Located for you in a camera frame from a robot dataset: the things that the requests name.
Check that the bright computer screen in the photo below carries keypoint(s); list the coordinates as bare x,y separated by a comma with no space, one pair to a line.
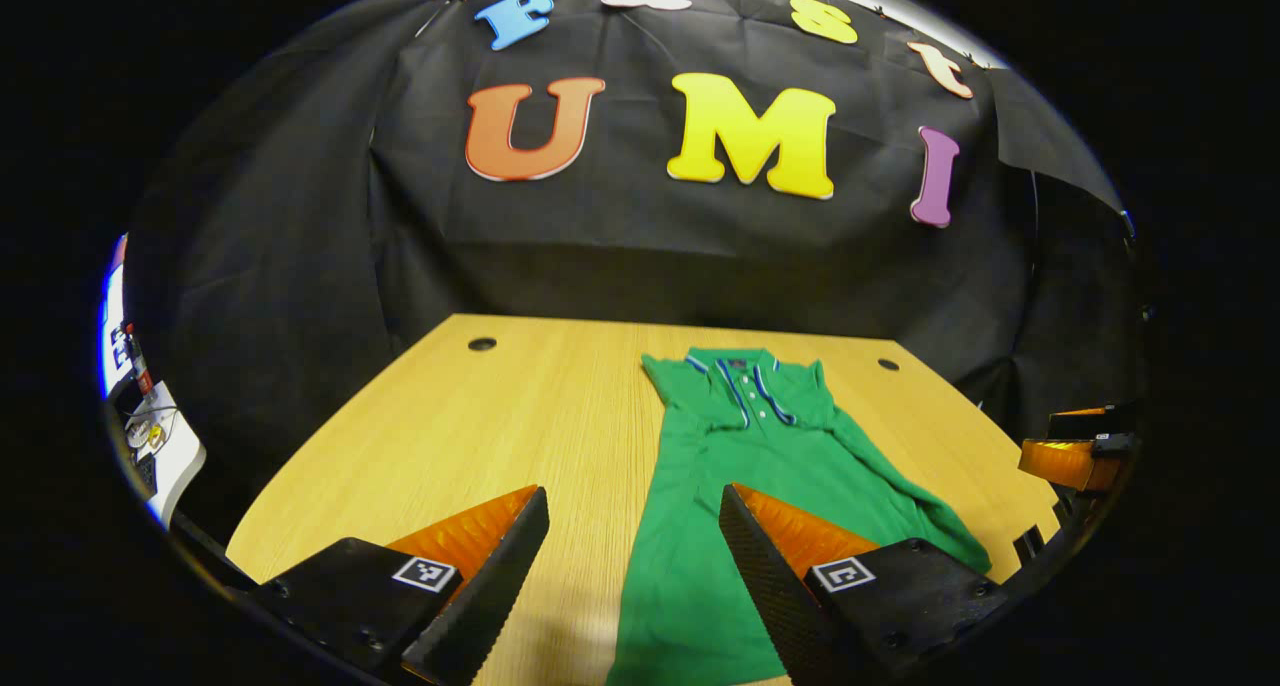
110,326

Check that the white side table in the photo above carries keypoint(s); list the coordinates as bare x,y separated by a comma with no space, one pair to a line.
180,456

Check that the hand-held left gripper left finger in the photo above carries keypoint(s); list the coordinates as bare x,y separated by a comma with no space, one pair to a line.
495,596

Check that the green T-shirt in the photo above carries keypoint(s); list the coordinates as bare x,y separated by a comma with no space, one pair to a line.
760,466

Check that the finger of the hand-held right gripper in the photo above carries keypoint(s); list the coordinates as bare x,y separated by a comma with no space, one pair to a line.
1065,463
1090,424

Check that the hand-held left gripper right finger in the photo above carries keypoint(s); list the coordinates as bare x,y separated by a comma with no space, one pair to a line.
765,591

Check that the black backdrop cloth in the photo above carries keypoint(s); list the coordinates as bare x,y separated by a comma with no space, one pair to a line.
600,266

